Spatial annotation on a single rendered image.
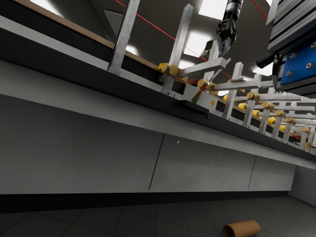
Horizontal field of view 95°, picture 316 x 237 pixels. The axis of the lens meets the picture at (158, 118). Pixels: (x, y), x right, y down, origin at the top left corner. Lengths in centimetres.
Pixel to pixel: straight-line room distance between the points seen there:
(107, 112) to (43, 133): 33
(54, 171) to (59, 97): 41
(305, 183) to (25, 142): 341
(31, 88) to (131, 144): 53
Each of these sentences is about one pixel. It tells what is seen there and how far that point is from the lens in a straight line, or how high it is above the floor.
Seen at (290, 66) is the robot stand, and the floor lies 77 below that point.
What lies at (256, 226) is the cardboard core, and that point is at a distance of 138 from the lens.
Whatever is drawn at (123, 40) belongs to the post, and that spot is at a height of 84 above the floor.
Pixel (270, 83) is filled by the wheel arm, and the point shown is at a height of 94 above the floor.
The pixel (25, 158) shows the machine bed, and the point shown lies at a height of 26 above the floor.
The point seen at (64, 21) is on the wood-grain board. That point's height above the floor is 89.
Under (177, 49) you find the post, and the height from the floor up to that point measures 93.
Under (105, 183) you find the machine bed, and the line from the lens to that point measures 94.
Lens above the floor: 56
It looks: 2 degrees up
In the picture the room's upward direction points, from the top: 15 degrees clockwise
